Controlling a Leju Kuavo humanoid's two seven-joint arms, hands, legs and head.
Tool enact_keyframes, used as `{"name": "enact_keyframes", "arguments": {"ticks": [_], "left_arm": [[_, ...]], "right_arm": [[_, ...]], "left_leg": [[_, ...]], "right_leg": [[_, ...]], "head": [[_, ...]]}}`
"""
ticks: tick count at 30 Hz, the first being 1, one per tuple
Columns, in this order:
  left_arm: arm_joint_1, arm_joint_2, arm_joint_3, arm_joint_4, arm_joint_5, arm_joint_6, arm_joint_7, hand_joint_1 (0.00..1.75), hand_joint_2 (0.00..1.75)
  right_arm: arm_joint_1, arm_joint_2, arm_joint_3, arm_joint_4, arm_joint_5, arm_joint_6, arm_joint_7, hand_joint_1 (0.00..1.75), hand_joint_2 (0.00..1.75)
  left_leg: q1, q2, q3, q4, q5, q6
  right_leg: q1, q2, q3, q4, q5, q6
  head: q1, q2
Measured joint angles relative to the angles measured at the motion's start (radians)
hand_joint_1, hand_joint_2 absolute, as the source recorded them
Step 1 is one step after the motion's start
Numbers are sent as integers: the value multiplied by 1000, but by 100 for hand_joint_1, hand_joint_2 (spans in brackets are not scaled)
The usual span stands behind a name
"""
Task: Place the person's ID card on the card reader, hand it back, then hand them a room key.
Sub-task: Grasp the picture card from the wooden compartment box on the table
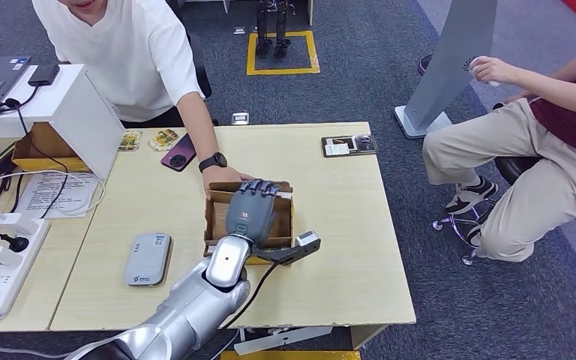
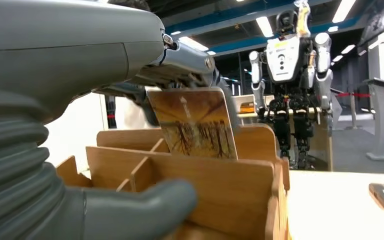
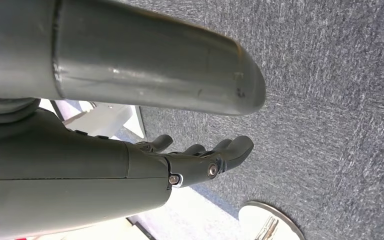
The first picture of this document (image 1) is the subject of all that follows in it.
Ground person's left hand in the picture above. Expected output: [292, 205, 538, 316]
[468, 55, 520, 86]
[202, 166, 257, 197]

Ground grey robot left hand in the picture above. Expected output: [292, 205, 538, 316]
[224, 178, 281, 248]

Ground white handheld controller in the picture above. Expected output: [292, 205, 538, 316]
[468, 57, 500, 88]

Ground wooden divided card box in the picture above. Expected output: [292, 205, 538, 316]
[203, 179, 295, 266]

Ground person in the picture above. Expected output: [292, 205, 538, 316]
[31, 0, 257, 197]
[421, 27, 576, 263]

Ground grey card reader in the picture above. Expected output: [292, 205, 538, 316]
[121, 232, 174, 288]

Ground black card tray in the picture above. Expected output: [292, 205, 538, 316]
[320, 134, 379, 159]

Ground black wristwatch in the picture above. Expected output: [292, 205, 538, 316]
[197, 151, 229, 174]

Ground purple smartphone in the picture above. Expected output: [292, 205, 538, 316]
[160, 133, 197, 173]

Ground grey kiosk stand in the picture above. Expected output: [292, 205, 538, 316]
[393, 0, 499, 141]

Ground black wheeled stool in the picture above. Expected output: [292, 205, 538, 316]
[432, 156, 545, 269]

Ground black office chair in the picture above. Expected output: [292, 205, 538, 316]
[166, 0, 214, 101]

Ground yellow floor tape square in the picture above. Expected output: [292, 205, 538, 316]
[246, 30, 321, 77]

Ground yellow panel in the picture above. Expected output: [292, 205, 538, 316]
[220, 351, 362, 360]

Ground black humanoid robot legs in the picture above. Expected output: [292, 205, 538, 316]
[255, 0, 294, 62]

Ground white desk riser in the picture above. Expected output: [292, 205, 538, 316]
[0, 64, 127, 182]

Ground wooden desk leg panel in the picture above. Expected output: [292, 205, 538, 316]
[349, 325, 389, 352]

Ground yellow cardboard box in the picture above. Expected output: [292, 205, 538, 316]
[12, 122, 93, 175]

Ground printed paper sheet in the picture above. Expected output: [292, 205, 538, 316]
[15, 171, 101, 221]

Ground black usb hub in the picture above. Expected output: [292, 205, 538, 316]
[27, 63, 62, 89]

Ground black power plug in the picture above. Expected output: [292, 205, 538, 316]
[0, 232, 31, 254]

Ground black power adapter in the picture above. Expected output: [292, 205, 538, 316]
[0, 142, 20, 175]

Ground white power strip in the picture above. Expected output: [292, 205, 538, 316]
[0, 218, 52, 319]

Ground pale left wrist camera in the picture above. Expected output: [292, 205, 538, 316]
[253, 229, 323, 267]

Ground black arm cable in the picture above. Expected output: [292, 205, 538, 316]
[218, 262, 280, 332]

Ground white metal bracket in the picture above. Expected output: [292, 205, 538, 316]
[233, 326, 335, 358]

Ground white looped cable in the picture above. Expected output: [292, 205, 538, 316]
[0, 170, 107, 217]

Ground thin black cable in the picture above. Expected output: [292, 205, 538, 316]
[0, 85, 71, 221]

